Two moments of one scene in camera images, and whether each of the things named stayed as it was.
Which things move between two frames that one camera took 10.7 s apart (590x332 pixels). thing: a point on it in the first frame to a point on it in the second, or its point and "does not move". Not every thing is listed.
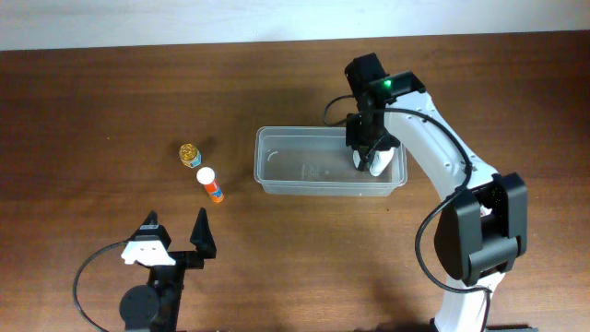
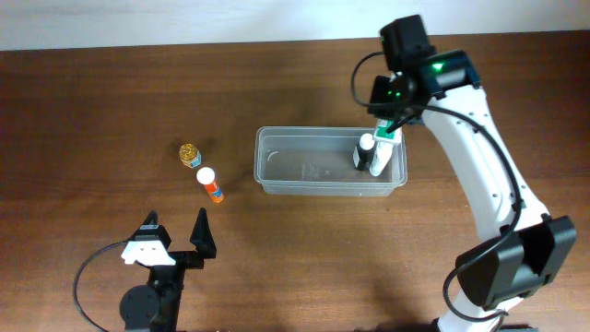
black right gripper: [356, 140] to [376, 105]
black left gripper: [201, 239] does not move
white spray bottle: [380, 160] does not move
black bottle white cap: [359, 159] does not move
